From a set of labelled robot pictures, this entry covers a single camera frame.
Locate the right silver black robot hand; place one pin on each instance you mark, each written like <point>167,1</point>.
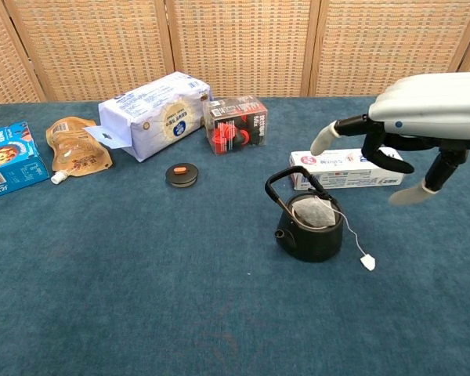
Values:
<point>434,105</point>

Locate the black cast iron teapot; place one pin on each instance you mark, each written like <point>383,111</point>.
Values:
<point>313,246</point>

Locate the black teapot lid orange knob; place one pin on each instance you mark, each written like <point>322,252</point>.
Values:
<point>182,178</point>

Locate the white blue toothpaste box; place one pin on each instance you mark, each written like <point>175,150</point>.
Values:
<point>337,172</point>

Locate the clear box red black contents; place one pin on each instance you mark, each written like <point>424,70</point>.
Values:
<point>235,125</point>

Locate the woven rattan folding screen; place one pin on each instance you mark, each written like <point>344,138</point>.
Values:
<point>239,47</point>

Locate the blue carpet table cloth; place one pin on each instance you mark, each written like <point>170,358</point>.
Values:
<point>141,293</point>

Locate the brown spout pouch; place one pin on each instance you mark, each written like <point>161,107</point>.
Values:
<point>78,156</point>

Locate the blue cookie box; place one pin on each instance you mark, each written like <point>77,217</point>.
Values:
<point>8,164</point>

